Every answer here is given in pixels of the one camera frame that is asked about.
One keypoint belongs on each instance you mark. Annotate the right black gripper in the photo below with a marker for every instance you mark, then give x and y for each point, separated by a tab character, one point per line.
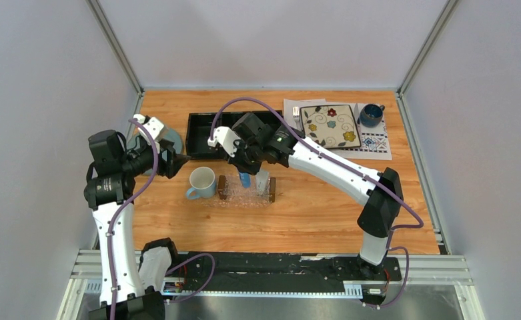
251	170

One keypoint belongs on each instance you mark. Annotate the grey blue round plate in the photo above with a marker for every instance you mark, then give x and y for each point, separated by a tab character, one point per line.
169	135

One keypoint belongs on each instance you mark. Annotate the light blue mug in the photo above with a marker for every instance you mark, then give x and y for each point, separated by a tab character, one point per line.
203	184

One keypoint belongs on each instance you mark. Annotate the aluminium frame rail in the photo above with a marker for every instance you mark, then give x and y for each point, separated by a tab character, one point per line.
431	270

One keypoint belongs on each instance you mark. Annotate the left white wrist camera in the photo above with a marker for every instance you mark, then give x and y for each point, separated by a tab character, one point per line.
156	130

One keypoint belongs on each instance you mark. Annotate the clear glass tray wooden handles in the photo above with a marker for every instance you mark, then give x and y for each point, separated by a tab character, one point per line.
230	193

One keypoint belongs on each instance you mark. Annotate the square floral plate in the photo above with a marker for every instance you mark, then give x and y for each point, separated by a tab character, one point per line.
331	126

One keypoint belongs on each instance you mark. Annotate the knife beside plate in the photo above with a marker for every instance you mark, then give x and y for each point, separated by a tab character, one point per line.
356	112

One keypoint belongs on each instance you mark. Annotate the blue toothpaste tube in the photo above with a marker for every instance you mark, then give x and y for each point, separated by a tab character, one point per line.
245	180

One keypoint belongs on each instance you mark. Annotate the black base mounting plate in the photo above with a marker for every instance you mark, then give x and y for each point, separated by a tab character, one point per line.
282	274

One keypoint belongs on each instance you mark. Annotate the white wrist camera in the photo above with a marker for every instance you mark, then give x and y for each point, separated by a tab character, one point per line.
156	130
225	138

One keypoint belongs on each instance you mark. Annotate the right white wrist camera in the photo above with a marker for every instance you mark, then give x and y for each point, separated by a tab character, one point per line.
225	138

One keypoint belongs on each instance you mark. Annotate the dark blue mug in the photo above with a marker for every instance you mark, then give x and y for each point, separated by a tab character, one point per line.
371	115

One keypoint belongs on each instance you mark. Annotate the grey white toothpaste tube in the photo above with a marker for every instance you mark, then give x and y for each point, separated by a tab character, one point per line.
262	181

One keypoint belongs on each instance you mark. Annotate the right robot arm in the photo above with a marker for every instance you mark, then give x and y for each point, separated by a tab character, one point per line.
378	192

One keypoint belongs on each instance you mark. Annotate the pink handled fork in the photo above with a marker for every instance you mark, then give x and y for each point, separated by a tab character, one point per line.
297	117

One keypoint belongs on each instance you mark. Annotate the black compartment organizer box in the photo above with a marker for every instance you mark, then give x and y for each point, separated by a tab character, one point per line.
198	130

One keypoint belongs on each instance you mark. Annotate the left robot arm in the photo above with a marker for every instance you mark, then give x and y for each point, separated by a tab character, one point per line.
131	284

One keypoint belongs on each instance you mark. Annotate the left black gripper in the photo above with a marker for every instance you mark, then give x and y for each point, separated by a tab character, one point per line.
174	161

